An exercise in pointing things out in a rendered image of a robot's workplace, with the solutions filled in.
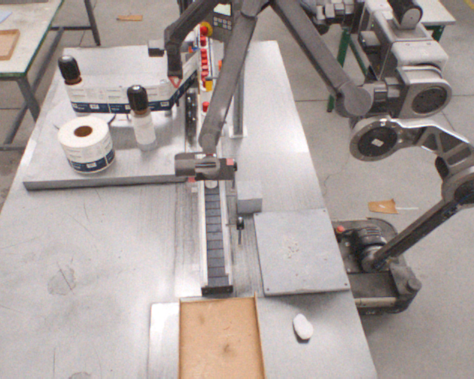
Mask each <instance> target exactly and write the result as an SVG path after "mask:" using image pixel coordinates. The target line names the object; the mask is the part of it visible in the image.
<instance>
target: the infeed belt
mask: <svg viewBox="0 0 474 379"><path fill-rule="evenodd" d="M208 46H209V58H210V67H211V76H213V74H212V64H211V45H210V44H209V45H208ZM203 184H204V205H205V226H206V247H207V266H208V285H205V288H209V287H229V275H226V273H225V262H224V251H223V229H222V218H221V206H220V185H219V181H218V182H217V186H216V187H215V188H213V189H209V188H207V187H206V186H205V181H203Z"/></svg>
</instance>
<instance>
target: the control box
mask: <svg viewBox="0 0 474 379"><path fill-rule="evenodd" d="M231 2H232V17H227V16H224V15H220V14H219V13H215V12H213V11H212V12H211V13H210V14H209V15H208V16H207V17H206V18H204V19H203V20H202V21H201V22H200V27H202V26H206V27H208V35H206V36H204V37H206V38H212V39H214V40H219V41H220V42H223V43H226V44H228V43H229V39H230V36H231V34H232V31H231V30H228V29H222V28H220V27H216V26H213V16H214V17H220V18H223V19H226V20H232V27H233V26H234V10H235V3H234V0H231Z"/></svg>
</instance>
